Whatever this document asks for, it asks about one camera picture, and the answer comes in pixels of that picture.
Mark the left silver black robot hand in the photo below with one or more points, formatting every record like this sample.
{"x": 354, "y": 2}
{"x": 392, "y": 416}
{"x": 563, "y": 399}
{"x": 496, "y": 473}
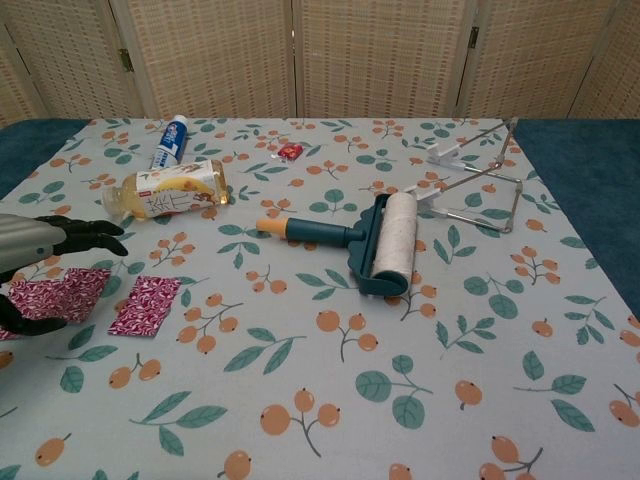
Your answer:
{"x": 30, "y": 240}

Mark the blue white toothpaste tube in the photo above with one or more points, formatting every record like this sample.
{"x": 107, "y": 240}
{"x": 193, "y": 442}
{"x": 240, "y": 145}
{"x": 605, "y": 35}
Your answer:
{"x": 170, "y": 142}

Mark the small red snack packet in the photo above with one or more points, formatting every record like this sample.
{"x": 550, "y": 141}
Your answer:
{"x": 290, "y": 151}

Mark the brass screen hinge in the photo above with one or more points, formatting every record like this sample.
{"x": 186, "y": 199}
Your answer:
{"x": 472, "y": 37}
{"x": 125, "y": 59}

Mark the woven bamboo folding screen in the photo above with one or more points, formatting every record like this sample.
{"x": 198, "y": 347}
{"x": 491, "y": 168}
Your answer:
{"x": 375, "y": 55}

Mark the floral orange berry tablecloth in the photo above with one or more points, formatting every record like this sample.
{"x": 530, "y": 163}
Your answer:
{"x": 300, "y": 375}

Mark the yellow tea drink bottle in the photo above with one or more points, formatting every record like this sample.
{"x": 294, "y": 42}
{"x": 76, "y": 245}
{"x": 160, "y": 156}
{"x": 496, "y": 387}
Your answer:
{"x": 170, "y": 192}

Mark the red patterned packet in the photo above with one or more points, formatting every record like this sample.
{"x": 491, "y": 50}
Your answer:
{"x": 65, "y": 295}
{"x": 145, "y": 306}

